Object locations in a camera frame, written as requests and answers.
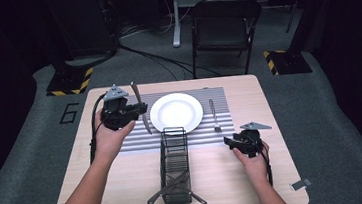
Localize black wire cutlery rack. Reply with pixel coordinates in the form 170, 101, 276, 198
154, 125, 195, 204

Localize hazard-striped stand base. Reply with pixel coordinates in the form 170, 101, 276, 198
263, 46, 314, 78
43, 66, 97, 99

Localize black floor cables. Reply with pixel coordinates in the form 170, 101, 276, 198
117, 33, 225, 88

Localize person's left hand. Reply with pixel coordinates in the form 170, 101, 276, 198
91, 105, 140, 164

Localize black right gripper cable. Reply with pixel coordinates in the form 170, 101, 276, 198
255, 140, 276, 189

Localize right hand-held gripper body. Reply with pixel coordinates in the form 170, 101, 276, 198
231, 119, 276, 160

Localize black folding chair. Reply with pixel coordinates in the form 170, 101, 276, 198
185, 0, 269, 81

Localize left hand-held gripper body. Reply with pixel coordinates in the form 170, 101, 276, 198
97, 82, 140, 133

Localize person's right hand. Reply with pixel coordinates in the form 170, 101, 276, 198
231, 140, 274, 185

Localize black cabinet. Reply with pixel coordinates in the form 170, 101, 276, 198
43, 0, 122, 62

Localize white desk frame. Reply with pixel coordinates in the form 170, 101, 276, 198
167, 0, 261, 49

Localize grey striped placemat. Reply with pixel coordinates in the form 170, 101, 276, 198
114, 85, 238, 154

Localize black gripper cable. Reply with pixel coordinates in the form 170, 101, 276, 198
255, 140, 276, 189
83, 92, 115, 166

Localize metal knife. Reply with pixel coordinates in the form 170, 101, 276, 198
165, 179, 209, 204
129, 80, 153, 138

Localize white plate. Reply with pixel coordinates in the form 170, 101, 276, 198
147, 90, 206, 138

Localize grey table edge clip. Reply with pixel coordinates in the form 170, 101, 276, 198
289, 177, 313, 192

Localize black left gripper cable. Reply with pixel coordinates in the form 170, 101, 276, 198
83, 92, 115, 166

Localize metal fork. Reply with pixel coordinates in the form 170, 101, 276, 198
144, 170, 194, 204
208, 97, 223, 134

